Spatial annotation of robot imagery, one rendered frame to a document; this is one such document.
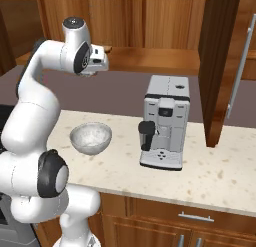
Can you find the grey bowl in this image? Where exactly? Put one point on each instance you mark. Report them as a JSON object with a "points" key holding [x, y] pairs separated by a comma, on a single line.
{"points": [[90, 138]]}

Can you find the wooden drawer front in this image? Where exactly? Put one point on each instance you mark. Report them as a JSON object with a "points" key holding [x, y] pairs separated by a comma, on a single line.
{"points": [[200, 217]]}

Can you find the dark wood cabinet door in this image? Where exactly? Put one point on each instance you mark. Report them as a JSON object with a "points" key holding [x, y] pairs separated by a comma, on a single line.
{"points": [[6, 44], [215, 57]]}

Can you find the grey coffee machine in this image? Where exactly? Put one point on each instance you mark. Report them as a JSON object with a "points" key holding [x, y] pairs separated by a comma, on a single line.
{"points": [[166, 131]]}

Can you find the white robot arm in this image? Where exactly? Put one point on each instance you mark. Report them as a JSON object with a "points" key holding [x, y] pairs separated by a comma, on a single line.
{"points": [[28, 124]]}

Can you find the wooden wall cabinet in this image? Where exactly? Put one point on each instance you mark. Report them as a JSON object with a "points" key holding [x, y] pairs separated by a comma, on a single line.
{"points": [[150, 31]]}

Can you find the wooden base cupboard door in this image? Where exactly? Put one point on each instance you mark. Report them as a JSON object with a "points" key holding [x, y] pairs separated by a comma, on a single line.
{"points": [[146, 232], [226, 241]]}

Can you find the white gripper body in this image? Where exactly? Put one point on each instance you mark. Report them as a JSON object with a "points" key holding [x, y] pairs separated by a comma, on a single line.
{"points": [[98, 67]]}

